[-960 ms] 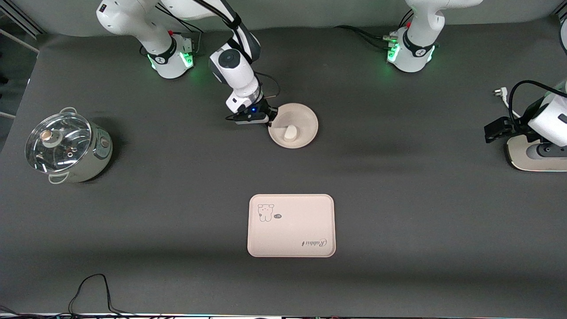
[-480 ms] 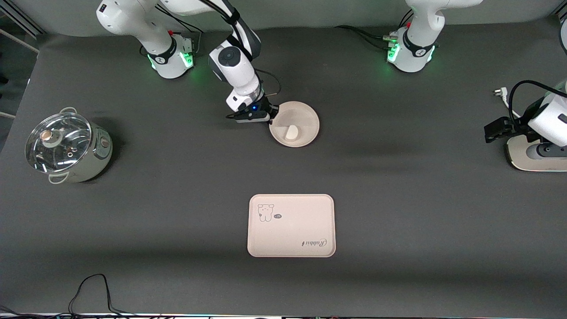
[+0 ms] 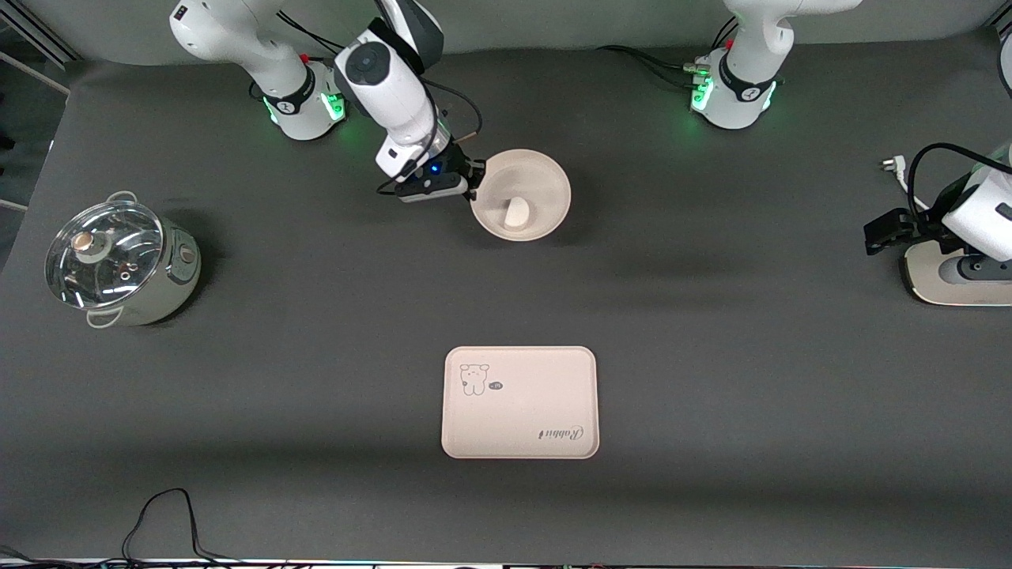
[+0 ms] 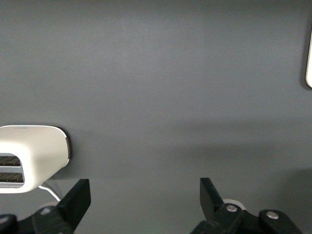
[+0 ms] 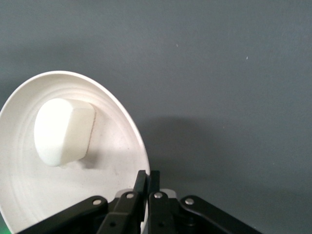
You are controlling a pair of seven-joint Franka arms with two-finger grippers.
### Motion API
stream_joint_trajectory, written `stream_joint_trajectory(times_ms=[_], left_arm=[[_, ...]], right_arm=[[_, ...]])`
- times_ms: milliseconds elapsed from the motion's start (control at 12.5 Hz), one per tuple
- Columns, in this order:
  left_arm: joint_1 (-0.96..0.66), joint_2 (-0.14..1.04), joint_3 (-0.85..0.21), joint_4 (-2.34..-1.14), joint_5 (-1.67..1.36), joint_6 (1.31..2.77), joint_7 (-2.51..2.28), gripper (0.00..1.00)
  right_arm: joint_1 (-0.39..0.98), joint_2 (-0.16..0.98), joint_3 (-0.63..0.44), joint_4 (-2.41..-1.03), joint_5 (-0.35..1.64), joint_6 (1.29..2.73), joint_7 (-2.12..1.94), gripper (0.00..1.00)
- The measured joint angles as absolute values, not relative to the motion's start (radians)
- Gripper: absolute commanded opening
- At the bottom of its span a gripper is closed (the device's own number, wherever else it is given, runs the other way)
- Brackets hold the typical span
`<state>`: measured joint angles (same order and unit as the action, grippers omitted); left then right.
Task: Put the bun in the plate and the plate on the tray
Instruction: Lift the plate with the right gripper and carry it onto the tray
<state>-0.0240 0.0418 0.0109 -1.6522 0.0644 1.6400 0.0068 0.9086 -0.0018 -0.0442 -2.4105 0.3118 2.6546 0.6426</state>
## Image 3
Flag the round beige plate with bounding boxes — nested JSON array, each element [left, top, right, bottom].
[[470, 148, 572, 243]]

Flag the beige rectangular tray bear print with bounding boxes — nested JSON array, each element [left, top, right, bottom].
[[441, 345, 600, 460]]

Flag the cream white toaster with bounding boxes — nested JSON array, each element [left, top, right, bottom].
[[901, 237, 1012, 307]]

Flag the cream electric cooking pot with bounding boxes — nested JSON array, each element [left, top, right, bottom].
[[46, 190, 202, 329]]

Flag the glass pot lid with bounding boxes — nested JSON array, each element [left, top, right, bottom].
[[46, 201, 165, 310]]

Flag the white toaster power cable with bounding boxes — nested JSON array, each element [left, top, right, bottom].
[[881, 156, 930, 213]]

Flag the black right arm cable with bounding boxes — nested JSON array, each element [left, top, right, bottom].
[[376, 77, 484, 197]]

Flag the black right arm base cables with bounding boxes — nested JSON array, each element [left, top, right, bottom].
[[273, 9, 370, 100]]

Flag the black arm base cables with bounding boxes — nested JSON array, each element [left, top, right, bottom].
[[273, 9, 370, 100], [595, 17, 740, 89]]

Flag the black left arm base cables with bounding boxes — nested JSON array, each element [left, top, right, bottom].
[[595, 17, 740, 89]]

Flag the grey metal frame bar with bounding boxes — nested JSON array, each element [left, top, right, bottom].
[[0, 12, 81, 68]]

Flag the thin black looped cable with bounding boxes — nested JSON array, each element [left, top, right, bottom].
[[121, 488, 238, 565]]

